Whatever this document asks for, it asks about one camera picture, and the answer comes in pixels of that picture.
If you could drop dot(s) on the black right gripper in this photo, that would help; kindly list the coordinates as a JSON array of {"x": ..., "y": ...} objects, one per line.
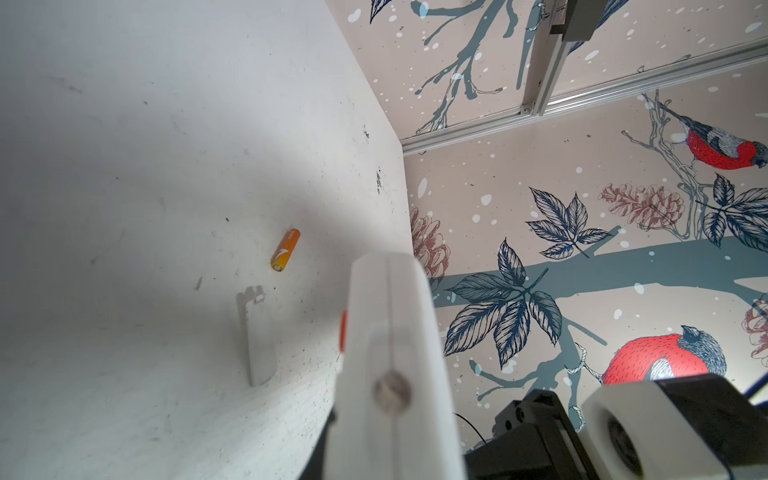
[{"x": 532, "y": 438}]

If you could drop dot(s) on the white remote control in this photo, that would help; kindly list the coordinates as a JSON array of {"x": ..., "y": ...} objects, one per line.
[{"x": 393, "y": 410}]

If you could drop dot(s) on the orange AA battery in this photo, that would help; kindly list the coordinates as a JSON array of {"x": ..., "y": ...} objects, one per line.
[{"x": 285, "y": 249}]

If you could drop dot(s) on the aluminium cross bar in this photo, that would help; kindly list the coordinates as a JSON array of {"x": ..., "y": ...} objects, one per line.
[{"x": 682, "y": 71}]

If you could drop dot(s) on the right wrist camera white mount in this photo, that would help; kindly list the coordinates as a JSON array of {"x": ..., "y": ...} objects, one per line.
[{"x": 698, "y": 427}]

